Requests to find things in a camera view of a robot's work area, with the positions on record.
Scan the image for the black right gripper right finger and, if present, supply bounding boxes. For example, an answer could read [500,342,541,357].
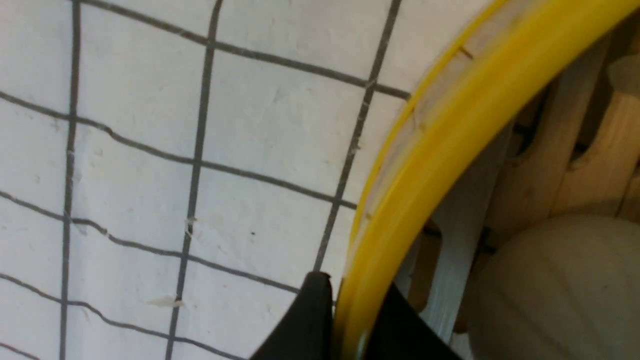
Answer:
[364,284,461,360]

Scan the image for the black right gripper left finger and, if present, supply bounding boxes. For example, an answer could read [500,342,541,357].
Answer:
[251,271,333,360]

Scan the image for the yellow-rimmed bamboo steamer basket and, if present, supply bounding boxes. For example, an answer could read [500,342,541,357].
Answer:
[332,0,639,360]

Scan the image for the white round bun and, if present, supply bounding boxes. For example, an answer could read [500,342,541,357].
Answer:
[467,215,640,360]

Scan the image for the white checkered tablecloth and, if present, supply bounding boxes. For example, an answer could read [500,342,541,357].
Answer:
[0,0,488,360]

